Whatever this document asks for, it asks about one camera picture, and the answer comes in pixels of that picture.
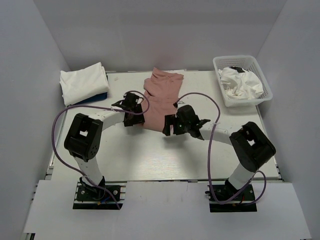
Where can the folded white t-shirt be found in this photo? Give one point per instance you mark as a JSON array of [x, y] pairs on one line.
[[82, 84]]

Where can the white plastic basket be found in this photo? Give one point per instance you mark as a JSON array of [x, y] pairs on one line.
[[246, 62]]

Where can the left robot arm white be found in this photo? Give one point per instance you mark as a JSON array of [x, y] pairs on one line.
[[84, 136]]

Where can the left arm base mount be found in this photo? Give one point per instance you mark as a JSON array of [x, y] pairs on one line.
[[88, 197]]

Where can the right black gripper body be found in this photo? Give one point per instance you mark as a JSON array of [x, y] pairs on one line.
[[184, 126]]

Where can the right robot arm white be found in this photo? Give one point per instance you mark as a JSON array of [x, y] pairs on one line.
[[251, 146]]

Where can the pink printed t-shirt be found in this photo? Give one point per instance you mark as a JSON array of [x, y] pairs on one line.
[[161, 91]]

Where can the folded blue t-shirt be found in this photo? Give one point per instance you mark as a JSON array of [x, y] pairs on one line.
[[95, 98]]

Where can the white printed t-shirt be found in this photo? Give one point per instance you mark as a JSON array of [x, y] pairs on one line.
[[240, 84]]

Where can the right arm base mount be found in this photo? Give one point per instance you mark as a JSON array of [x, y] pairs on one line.
[[242, 203]]

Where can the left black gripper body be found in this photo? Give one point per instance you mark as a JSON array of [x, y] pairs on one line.
[[138, 109]]

